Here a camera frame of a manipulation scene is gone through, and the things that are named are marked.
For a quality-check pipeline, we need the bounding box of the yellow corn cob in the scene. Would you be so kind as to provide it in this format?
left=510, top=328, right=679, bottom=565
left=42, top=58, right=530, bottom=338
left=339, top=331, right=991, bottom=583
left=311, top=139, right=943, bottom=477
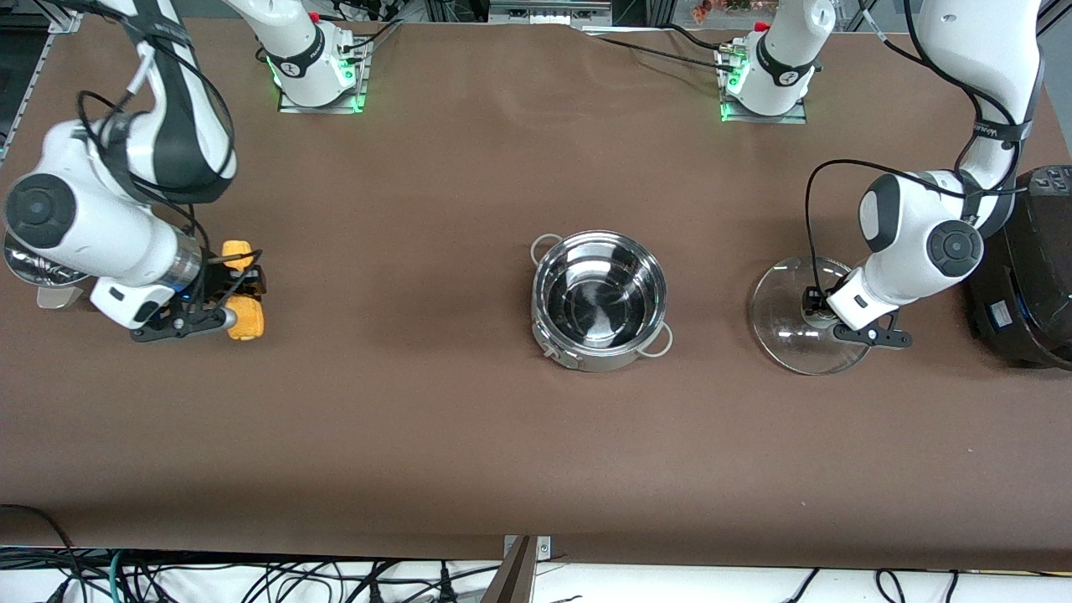
left=221, top=240, right=265, bottom=342

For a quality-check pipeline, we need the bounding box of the glass pot lid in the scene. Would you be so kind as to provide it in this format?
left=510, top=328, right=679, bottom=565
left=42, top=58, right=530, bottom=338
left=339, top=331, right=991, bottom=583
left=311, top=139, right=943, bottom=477
left=750, top=255, right=876, bottom=376

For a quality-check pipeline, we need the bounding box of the stainless steel steamer pot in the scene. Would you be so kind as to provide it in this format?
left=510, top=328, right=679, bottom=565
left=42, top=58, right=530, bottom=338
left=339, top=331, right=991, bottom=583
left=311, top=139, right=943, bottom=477
left=4, top=230, right=93, bottom=309

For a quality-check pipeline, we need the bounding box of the black rice cooker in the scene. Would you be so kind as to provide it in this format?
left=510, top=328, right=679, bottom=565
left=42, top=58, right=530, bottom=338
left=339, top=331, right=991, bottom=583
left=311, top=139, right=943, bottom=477
left=963, top=165, right=1072, bottom=371

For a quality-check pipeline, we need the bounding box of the brown table cover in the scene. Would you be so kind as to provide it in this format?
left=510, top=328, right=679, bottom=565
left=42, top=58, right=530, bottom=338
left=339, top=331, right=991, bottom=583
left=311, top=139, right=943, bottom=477
left=0, top=15, right=1072, bottom=570

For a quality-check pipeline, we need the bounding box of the orange red decoration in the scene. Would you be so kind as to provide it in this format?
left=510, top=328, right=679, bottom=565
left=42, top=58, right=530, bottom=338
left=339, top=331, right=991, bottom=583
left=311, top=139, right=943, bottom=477
left=691, top=0, right=776, bottom=22

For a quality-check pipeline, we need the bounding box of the grey metal box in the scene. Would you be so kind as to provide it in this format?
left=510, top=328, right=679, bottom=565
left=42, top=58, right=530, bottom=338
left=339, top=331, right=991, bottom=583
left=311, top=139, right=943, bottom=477
left=488, top=0, right=614, bottom=26

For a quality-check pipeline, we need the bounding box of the grey metal profile bar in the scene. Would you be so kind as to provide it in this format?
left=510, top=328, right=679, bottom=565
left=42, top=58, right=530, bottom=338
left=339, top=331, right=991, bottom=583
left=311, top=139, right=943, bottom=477
left=482, top=536, right=537, bottom=603

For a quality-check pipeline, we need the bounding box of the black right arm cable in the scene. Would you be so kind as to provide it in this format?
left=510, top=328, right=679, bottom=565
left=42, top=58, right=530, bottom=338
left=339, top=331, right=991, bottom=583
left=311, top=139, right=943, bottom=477
left=78, top=33, right=265, bottom=319

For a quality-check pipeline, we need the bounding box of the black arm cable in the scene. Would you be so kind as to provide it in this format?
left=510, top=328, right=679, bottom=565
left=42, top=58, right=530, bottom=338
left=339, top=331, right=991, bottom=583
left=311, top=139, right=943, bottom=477
left=804, top=0, right=1031, bottom=294
left=78, top=33, right=265, bottom=319

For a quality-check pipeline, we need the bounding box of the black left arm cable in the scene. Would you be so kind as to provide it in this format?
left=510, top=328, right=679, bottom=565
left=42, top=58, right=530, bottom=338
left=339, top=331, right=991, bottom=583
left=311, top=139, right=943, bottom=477
left=804, top=0, right=1031, bottom=294

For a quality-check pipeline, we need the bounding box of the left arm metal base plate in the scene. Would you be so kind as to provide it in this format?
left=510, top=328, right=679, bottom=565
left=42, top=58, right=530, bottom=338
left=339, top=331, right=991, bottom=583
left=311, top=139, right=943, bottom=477
left=719, top=42, right=809, bottom=125

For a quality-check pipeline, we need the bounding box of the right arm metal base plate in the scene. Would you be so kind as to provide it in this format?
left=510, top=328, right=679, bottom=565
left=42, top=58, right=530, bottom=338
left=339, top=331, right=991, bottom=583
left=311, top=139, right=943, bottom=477
left=278, top=38, right=369, bottom=114

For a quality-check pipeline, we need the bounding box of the black right base cable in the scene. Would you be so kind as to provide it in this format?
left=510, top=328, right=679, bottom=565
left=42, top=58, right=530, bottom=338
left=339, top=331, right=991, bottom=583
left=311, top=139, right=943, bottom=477
left=339, top=21, right=403, bottom=53

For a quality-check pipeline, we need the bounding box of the black looping floor cable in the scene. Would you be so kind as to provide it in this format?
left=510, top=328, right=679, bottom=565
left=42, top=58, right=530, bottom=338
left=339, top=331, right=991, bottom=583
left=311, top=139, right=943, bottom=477
left=0, top=502, right=80, bottom=603

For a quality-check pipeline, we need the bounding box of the black left base data cable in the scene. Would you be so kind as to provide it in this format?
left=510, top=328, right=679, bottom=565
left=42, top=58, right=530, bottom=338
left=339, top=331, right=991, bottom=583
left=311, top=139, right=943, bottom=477
left=662, top=23, right=731, bottom=53

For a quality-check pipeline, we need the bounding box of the black left base power cable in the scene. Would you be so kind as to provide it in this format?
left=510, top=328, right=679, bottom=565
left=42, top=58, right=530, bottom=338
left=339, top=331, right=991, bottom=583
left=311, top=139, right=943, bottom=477
left=586, top=35, right=738, bottom=75

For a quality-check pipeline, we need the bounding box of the small metal table bracket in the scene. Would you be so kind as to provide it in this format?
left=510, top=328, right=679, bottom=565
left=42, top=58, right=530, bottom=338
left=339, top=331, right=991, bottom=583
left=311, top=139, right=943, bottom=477
left=502, top=534, right=552, bottom=560

